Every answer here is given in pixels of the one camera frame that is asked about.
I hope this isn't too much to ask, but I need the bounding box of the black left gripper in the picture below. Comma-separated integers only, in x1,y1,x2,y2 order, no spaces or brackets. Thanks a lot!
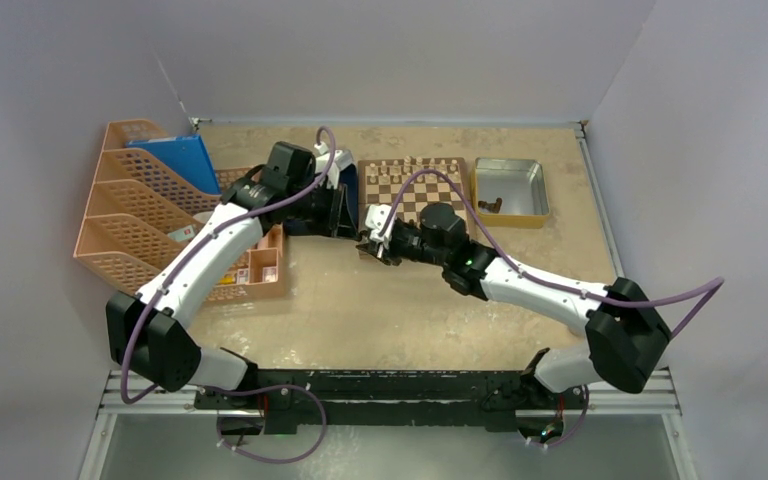
286,180,358,239

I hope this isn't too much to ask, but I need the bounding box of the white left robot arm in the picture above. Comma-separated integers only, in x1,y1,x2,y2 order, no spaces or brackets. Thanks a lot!
105,141,358,409

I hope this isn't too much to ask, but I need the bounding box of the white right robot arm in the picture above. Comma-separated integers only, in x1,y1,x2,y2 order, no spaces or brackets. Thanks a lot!
364,203,672,407

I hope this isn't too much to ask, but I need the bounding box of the wooden chess board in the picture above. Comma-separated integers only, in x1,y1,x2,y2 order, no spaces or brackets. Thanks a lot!
358,160,476,236

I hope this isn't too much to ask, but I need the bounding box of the row of light chess pieces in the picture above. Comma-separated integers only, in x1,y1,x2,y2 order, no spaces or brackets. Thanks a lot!
359,157,466,185

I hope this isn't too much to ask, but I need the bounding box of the dark blue tin box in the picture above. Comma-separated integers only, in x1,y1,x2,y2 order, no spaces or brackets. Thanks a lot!
283,162,361,238

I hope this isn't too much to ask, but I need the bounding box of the orange plastic basket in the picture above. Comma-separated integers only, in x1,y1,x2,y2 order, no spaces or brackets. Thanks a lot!
205,166,293,305

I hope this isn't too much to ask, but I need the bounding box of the dark knight in tray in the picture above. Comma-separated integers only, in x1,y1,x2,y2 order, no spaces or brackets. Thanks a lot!
477,197,503,214

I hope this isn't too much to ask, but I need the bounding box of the gold metal tin tray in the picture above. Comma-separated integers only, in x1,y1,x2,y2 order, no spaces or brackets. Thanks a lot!
470,157,550,229

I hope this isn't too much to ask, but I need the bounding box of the blue folder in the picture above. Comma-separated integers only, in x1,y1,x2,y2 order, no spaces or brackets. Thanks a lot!
125,134,220,195

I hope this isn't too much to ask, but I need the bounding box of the orange plastic file rack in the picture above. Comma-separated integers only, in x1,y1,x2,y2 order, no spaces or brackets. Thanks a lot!
73,119,219,294

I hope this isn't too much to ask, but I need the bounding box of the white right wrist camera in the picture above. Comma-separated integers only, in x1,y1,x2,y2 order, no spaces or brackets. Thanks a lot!
364,204,393,259

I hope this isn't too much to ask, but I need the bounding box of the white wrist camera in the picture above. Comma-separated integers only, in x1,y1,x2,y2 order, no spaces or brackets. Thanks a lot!
314,142,355,189
364,204,393,259

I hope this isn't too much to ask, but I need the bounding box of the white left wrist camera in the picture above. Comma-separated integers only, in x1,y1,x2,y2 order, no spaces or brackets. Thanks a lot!
314,142,355,189

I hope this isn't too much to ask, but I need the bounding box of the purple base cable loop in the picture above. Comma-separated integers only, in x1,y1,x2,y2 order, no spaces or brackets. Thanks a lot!
215,384,330,466

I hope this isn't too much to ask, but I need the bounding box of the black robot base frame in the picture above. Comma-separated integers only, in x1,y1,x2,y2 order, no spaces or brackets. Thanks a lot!
195,369,586,440

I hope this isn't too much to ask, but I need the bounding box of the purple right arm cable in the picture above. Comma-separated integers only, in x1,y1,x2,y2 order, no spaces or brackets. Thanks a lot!
383,169,726,452

